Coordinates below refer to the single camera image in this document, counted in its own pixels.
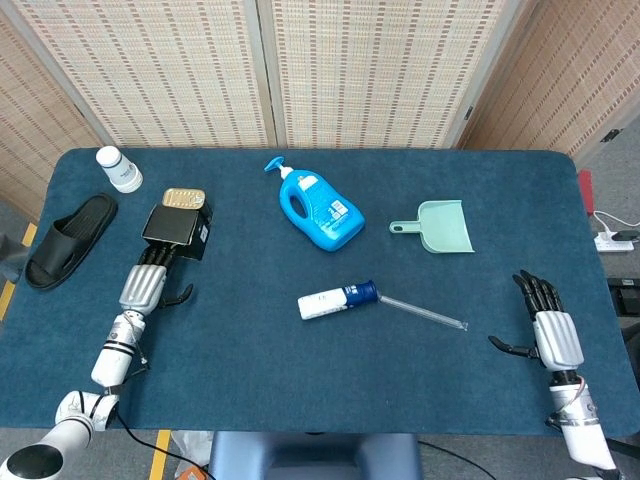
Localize white power strip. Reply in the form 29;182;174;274
593;230;636;253

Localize stacked white paper cups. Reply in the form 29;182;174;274
95;145;144;194

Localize black open cardboard box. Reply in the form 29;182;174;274
141;202;215;262

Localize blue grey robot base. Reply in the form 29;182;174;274
207;430;424;480

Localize white bottle with navy cap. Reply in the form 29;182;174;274
297;279;379;321

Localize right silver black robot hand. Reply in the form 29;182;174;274
488;269;586;372

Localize blue felt table cloth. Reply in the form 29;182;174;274
0;147;640;439

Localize white power cable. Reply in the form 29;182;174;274
592;209;640;236

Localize white plastic bag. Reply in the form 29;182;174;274
169;429;214;471

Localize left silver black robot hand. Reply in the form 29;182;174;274
118;243;195;317

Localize black floor cable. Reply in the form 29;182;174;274
417;439;496;480

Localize blue detergent pump bottle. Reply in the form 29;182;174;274
263;155;366;253

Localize black rubber slipper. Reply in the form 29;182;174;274
24;193;119;292

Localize mint green plastic dustpan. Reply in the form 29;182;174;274
389;199;476;255

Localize woven bamboo screen panel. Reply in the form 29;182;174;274
457;0;640;159
0;9;104;224
257;0;521;150
0;0;277;149

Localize gold lidded tin can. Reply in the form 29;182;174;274
161;187;208;211

